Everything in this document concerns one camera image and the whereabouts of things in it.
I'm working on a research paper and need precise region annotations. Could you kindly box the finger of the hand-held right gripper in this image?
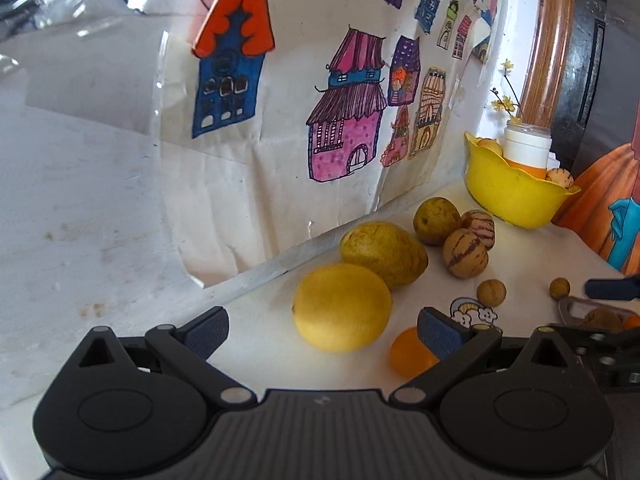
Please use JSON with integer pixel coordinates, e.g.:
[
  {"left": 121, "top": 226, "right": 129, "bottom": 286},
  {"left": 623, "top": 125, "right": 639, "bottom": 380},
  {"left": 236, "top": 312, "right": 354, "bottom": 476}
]
[
  {"left": 549, "top": 296, "right": 640, "bottom": 397},
  {"left": 584, "top": 275, "right": 640, "bottom": 302}
]

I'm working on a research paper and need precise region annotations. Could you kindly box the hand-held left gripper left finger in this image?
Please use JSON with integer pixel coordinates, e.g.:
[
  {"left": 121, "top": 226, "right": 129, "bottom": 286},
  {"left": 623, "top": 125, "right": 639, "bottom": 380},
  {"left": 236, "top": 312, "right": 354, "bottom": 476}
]
[{"left": 75, "top": 306, "right": 258, "bottom": 408}]

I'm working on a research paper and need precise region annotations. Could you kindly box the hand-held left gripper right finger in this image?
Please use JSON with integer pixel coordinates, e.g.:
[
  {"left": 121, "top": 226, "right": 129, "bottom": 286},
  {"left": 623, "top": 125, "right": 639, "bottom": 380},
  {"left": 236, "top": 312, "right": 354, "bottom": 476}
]
[{"left": 389, "top": 307, "right": 567, "bottom": 408}]

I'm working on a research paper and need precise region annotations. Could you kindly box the yellow lemon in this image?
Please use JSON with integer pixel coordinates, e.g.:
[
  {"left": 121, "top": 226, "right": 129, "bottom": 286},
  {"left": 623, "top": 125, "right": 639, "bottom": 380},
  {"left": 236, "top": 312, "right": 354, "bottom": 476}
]
[{"left": 292, "top": 262, "right": 394, "bottom": 354}]

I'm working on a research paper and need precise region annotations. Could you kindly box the round yellow-green fruit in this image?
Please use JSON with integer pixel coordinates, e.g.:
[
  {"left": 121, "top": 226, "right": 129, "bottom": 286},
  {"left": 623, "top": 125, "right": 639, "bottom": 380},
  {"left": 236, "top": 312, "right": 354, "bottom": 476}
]
[{"left": 412, "top": 196, "right": 462, "bottom": 247}]

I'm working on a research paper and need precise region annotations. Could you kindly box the yellow scalloped plastic bowl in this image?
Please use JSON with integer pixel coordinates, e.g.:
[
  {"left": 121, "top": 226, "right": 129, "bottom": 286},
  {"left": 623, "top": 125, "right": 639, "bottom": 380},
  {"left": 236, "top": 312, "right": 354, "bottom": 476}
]
[{"left": 463, "top": 131, "right": 582, "bottom": 230}]

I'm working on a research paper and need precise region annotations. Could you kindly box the striped pepino melon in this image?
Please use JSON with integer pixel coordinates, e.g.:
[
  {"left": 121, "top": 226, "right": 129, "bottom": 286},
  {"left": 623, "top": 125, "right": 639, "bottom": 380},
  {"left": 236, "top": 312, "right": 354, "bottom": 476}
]
[
  {"left": 544, "top": 167, "right": 576, "bottom": 190},
  {"left": 442, "top": 228, "right": 490, "bottom": 280},
  {"left": 460, "top": 209, "right": 496, "bottom": 251}
]

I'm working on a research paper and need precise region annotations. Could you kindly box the orange dress figure poster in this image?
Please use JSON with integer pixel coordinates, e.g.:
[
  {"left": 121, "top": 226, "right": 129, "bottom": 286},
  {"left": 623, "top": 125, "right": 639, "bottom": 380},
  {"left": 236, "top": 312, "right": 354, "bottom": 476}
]
[{"left": 551, "top": 142, "right": 640, "bottom": 277}]

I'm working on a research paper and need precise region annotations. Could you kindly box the large speckled yellow-green fruit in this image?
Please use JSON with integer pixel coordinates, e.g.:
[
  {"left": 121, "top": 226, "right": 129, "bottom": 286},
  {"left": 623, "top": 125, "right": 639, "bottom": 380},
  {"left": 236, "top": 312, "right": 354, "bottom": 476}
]
[{"left": 339, "top": 220, "right": 430, "bottom": 291}]

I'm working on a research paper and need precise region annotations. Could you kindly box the white plastic jar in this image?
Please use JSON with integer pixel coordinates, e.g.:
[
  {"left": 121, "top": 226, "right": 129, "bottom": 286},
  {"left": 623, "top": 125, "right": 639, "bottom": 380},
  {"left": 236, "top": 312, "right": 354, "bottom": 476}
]
[{"left": 502, "top": 119, "right": 553, "bottom": 169}]

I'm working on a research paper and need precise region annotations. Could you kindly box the coloured houses drawing poster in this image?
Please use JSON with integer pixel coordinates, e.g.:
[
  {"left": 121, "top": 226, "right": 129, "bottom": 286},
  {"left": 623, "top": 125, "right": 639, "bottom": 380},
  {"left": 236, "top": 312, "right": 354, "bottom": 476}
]
[{"left": 159, "top": 0, "right": 507, "bottom": 289}]

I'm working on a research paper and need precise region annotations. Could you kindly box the yellow flower sprig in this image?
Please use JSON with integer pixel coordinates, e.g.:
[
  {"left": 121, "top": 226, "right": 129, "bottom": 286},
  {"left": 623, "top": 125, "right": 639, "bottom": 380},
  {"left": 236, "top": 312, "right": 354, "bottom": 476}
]
[{"left": 489, "top": 58, "right": 524, "bottom": 124}]

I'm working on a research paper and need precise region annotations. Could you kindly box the clear plastic sheet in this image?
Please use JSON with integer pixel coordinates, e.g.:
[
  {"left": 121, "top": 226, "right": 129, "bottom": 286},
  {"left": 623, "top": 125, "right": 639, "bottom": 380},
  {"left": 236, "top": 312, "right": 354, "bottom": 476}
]
[{"left": 0, "top": 0, "right": 243, "bottom": 288}]

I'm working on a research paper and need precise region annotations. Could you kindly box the wooden round frame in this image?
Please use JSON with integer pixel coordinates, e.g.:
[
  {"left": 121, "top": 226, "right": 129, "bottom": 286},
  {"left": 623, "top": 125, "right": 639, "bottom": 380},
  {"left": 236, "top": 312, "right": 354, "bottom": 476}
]
[{"left": 519, "top": 0, "right": 577, "bottom": 137}]

